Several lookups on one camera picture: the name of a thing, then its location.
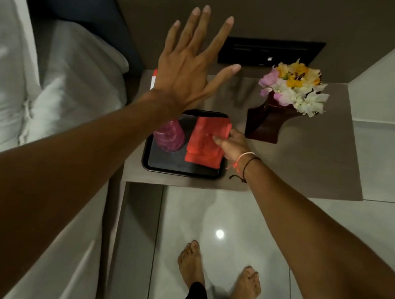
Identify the person's right hand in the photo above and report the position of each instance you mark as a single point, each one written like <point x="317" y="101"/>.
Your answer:
<point x="237" y="148"/>

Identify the person's left hand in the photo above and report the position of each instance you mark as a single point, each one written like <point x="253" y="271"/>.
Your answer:
<point x="180" y="74"/>

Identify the person's left middle finger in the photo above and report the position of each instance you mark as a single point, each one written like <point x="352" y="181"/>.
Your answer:
<point x="200" y="26"/>

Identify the person's left little finger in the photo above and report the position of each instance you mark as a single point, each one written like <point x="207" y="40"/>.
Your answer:
<point x="172" y="36"/>

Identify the person's right thumb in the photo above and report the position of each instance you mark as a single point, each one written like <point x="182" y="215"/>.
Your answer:
<point x="222" y="141"/>

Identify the person's left thumb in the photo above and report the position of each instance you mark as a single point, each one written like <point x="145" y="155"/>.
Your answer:
<point x="224" y="78"/>

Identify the red cloth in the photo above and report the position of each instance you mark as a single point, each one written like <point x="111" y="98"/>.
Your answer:
<point x="203" y="144"/>

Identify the person's left forearm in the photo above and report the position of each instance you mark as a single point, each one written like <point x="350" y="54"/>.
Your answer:
<point x="45" y="188"/>

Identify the person's right forearm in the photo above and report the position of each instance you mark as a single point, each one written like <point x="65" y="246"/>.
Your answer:
<point x="314" y="244"/>

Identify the red and white small card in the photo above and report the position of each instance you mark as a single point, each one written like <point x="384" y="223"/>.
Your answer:
<point x="153" y="79"/>

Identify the dark red vase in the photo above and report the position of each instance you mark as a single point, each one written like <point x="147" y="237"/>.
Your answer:
<point x="267" y="123"/>

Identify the pink textured glass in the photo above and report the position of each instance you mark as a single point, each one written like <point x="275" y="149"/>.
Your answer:
<point x="169" y="136"/>

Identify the black rectangular tray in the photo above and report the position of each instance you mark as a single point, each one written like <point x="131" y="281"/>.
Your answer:
<point x="168" y="162"/>

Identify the white pink yellow flower bouquet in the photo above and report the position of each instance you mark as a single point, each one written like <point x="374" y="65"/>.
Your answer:
<point x="295" y="87"/>

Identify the white pillow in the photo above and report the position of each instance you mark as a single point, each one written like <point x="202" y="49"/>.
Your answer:
<point x="79" y="72"/>

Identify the person's left foot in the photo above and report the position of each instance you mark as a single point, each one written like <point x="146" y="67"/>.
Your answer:
<point x="191" y="263"/>

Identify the person's foot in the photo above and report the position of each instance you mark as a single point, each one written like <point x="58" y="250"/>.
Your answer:
<point x="191" y="263"/>
<point x="246" y="286"/>

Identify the person's right foot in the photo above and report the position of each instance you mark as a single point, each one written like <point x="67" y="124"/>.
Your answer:
<point x="246" y="286"/>

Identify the black wall switch panel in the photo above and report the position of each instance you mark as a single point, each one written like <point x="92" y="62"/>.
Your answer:
<point x="281" y="52"/>

